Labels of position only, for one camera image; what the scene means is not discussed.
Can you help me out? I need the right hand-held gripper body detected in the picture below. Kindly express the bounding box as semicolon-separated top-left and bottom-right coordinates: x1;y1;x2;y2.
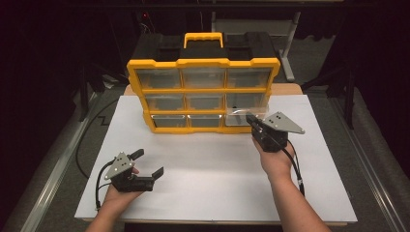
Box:
250;111;306;154

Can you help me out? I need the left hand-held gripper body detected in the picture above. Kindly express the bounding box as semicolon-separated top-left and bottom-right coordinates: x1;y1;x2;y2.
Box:
105;152;155;193

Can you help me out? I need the clear plastic drawer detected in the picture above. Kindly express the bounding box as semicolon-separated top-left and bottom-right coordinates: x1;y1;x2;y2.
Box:
224;105;270;128

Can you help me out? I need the yellow drawer organizer case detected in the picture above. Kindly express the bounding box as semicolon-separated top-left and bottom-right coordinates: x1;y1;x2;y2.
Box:
126;32;281;135

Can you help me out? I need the person's right hand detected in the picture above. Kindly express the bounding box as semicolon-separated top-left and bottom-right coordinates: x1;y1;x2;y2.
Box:
251;137;296;182

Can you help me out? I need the person's left hand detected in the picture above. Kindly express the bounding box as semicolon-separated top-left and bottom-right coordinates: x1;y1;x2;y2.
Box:
102;167;146;214

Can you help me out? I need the white board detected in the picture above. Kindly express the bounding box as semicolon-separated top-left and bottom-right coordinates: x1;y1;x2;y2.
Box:
74;94;358;223

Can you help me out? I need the black tripod stand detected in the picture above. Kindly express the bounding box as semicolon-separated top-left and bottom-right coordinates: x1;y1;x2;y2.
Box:
301;62;359;130
76;61;130;123

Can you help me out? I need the grid of clear bins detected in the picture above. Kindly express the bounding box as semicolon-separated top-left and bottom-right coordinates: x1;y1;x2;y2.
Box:
134;68;272;129

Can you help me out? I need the grey metal stand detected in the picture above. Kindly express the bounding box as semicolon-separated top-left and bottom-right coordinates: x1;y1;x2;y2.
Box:
211;11;303;83

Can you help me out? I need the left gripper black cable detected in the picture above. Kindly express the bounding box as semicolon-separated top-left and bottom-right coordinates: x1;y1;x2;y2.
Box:
94;159;116;211

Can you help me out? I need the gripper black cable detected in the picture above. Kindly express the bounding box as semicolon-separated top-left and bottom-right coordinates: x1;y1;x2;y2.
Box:
94;159;116;211
282;138;306;196

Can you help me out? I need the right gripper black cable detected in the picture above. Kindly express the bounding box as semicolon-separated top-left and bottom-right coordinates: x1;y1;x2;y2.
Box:
282;138;306;196

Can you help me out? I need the black floor cable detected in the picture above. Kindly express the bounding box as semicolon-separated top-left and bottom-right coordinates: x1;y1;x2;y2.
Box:
74;96;121;180

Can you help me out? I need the aluminium rail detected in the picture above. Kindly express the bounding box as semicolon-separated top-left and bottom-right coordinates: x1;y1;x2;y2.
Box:
328;96;410;232
18;92;107;232

